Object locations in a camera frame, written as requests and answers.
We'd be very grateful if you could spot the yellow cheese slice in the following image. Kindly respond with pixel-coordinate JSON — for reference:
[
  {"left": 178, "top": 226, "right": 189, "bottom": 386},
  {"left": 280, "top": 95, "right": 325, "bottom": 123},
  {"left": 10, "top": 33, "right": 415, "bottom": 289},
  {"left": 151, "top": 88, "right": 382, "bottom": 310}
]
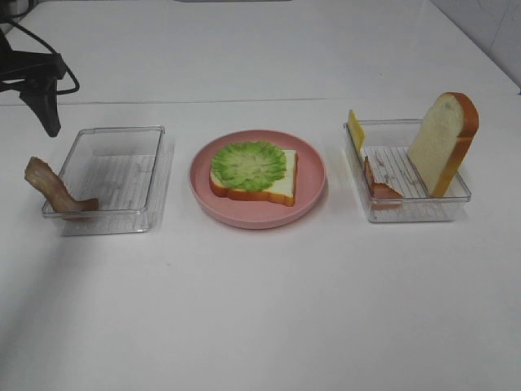
[{"left": 347, "top": 109, "right": 365, "bottom": 159}]

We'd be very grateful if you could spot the bread slice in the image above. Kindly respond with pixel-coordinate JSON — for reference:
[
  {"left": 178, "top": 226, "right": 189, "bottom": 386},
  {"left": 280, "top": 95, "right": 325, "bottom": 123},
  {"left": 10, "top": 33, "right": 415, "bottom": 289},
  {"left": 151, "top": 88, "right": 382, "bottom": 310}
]
[
  {"left": 209, "top": 149, "right": 298, "bottom": 206},
  {"left": 407, "top": 91, "right": 479, "bottom": 197}
]

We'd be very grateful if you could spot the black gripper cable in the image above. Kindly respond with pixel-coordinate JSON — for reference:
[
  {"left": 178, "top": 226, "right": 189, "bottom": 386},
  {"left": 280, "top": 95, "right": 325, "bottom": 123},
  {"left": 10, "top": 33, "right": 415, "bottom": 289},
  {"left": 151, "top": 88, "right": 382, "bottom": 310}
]
[{"left": 0, "top": 15, "right": 81, "bottom": 96}]

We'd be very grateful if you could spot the clear left plastic tray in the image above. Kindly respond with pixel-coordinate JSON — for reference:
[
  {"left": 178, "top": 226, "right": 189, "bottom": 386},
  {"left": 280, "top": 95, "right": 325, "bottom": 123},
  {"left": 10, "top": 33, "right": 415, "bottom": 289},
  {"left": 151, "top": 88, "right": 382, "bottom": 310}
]
[{"left": 42, "top": 126, "right": 173, "bottom": 236}]

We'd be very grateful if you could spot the clear right plastic tray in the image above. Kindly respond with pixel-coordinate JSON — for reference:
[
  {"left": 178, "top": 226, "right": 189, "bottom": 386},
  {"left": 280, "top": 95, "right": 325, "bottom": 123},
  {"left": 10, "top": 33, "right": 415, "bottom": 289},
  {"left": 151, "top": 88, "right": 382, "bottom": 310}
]
[{"left": 344, "top": 119, "right": 471, "bottom": 223}]

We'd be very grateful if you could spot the pink round plate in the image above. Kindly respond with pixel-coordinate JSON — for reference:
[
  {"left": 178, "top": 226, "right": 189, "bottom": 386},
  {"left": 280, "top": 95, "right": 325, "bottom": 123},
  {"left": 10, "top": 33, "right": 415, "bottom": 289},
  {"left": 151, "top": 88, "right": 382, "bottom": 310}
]
[{"left": 190, "top": 130, "right": 326, "bottom": 230}]

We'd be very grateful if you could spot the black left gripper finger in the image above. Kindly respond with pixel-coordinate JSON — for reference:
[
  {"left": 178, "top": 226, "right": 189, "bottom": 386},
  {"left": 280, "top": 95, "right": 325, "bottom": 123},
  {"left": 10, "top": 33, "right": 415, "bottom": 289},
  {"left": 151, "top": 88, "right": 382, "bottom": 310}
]
[{"left": 20, "top": 77, "right": 61, "bottom": 138}]

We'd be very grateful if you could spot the dark brown bacon strip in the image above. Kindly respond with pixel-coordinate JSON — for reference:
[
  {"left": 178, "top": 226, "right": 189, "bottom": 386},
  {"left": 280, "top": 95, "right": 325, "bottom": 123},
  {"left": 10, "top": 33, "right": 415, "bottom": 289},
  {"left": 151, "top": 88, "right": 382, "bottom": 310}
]
[{"left": 24, "top": 156, "right": 99, "bottom": 213}]

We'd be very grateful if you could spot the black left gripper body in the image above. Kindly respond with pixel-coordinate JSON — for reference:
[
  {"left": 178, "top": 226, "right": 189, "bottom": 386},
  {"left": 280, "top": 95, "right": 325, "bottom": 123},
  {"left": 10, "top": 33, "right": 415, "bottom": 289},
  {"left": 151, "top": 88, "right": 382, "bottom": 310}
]
[{"left": 1, "top": 33, "right": 65, "bottom": 92}]

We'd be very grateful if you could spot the pink bacon strip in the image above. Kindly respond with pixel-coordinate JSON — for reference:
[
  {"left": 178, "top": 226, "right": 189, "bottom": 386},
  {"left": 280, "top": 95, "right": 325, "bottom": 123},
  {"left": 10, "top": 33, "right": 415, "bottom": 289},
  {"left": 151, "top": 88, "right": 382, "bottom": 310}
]
[{"left": 363, "top": 156, "right": 403, "bottom": 200}]

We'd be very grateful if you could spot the clear plastic tray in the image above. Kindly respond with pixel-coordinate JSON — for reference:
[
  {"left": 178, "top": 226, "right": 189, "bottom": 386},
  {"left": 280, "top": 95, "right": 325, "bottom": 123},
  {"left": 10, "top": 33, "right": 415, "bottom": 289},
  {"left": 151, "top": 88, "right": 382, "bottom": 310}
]
[
  {"left": 42, "top": 126, "right": 173, "bottom": 236},
  {"left": 344, "top": 119, "right": 471, "bottom": 223}
]

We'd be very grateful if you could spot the green lettuce leaf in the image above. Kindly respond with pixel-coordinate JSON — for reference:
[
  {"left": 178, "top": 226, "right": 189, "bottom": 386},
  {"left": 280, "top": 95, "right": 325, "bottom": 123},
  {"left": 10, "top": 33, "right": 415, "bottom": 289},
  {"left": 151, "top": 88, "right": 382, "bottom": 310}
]
[{"left": 211, "top": 141, "right": 287, "bottom": 191}]

